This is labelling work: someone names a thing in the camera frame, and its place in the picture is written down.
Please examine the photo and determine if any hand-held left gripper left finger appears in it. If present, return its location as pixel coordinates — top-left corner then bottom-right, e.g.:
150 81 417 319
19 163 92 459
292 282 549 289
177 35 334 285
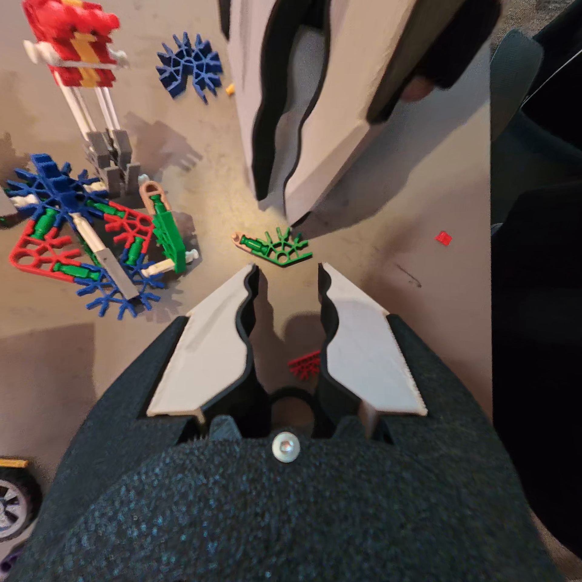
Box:
146 264 262 428

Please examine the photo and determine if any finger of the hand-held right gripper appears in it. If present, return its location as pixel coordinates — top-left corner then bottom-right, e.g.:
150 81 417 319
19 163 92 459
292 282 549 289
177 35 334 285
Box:
226 0 275 201
284 0 428 225

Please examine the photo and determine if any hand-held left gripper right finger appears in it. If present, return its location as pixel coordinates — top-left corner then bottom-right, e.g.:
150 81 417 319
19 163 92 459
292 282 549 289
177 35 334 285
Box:
317 262 428 428

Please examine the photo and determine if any green fan-shaped connector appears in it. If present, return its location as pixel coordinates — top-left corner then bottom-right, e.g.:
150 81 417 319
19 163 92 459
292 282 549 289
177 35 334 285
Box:
239 228 312 267
150 196 189 275

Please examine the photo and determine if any tan connector piece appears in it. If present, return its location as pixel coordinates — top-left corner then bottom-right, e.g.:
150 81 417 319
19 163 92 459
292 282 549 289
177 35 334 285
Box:
139 179 170 212

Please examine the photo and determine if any colourful toy construction model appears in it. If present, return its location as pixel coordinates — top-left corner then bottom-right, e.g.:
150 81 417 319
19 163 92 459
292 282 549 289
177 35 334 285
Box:
0 0 201 319

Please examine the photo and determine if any person's right hand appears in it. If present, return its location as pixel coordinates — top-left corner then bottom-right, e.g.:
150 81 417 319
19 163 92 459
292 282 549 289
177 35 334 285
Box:
400 75 439 102

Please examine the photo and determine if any blue snowflake connector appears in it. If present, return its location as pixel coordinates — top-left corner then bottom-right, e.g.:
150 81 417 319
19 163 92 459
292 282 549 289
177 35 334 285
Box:
157 34 223 101

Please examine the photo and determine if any red fan-shaped connector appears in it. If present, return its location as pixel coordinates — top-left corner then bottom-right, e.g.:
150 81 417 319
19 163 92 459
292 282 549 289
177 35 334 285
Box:
289 350 323 381

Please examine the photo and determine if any black toy tire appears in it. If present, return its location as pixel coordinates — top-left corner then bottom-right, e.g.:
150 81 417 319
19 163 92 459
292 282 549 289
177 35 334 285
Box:
0 469 42 542

